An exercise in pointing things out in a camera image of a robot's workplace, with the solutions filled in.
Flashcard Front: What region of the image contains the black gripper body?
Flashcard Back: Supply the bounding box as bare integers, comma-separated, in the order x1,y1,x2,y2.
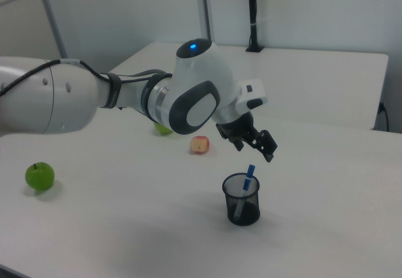
215,111,262,144

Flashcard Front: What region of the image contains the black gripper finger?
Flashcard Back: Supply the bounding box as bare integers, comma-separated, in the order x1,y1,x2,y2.
249,129,279,164
231,136,245,152

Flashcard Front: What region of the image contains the white marker with blue cap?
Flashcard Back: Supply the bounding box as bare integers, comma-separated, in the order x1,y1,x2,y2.
234,164,257,221

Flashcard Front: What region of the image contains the red toy strawberry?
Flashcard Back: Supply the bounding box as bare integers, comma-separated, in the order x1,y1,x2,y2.
189,135,210,155

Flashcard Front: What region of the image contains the black mesh pen cup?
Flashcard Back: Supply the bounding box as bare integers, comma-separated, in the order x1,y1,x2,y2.
222,173,261,227

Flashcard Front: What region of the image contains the yellowish green toy apple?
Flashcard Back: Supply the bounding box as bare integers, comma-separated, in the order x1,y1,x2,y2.
153,122,174,136

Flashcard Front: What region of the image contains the bright green toy apple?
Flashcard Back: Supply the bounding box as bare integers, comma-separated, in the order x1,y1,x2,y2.
24,161,56,191

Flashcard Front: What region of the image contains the black camera stand pole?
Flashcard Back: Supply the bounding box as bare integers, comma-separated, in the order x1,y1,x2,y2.
245,0,264,53

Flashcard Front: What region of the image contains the upright aluminium partition post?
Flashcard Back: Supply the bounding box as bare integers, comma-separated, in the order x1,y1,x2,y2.
194,0,216,45

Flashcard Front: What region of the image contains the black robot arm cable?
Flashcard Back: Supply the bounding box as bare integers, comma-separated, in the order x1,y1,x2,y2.
0,58,173,99

